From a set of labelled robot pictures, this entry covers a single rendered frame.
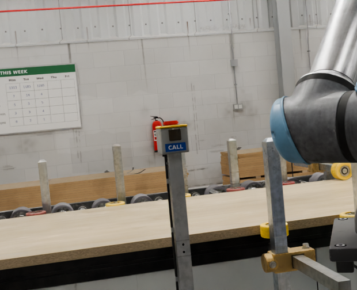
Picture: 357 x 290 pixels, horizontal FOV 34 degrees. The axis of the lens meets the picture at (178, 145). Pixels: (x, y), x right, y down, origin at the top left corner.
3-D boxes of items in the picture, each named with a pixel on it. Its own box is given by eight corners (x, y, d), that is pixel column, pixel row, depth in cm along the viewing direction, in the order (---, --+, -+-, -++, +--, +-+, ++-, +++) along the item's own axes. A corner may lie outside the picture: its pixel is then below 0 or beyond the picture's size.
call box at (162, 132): (190, 155, 145) (187, 123, 145) (162, 157, 144) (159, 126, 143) (184, 153, 152) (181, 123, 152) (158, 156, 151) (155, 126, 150)
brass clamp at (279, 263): (317, 268, 154) (315, 249, 153) (269, 275, 151) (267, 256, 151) (307, 262, 160) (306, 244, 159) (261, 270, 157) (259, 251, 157)
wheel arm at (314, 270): (352, 296, 128) (351, 277, 128) (338, 299, 128) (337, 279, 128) (279, 254, 171) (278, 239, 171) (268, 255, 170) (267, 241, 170)
